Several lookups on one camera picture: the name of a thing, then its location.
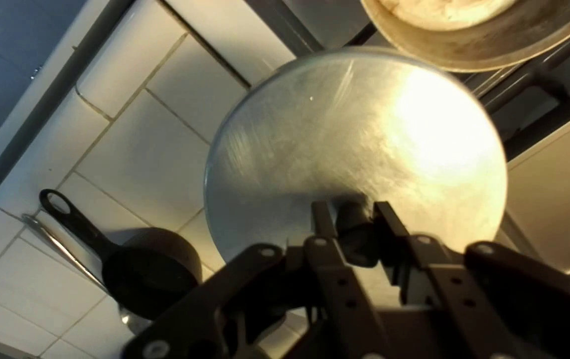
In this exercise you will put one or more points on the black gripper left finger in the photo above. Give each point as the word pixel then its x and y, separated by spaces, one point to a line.
pixel 338 300

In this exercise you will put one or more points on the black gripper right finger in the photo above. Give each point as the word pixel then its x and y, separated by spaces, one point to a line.
pixel 497 300

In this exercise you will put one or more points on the grey round cooking pot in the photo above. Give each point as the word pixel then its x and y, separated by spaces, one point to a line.
pixel 497 41

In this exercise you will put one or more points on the white gas stove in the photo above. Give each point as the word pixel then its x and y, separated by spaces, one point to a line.
pixel 557 192

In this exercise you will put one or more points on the silver metal pot lid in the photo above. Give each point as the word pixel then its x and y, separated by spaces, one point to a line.
pixel 338 132

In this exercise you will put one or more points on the black burner grate under cookware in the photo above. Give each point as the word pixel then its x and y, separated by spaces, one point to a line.
pixel 537 101

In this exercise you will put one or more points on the small black frying pan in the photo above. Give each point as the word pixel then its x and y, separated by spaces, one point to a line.
pixel 147 270

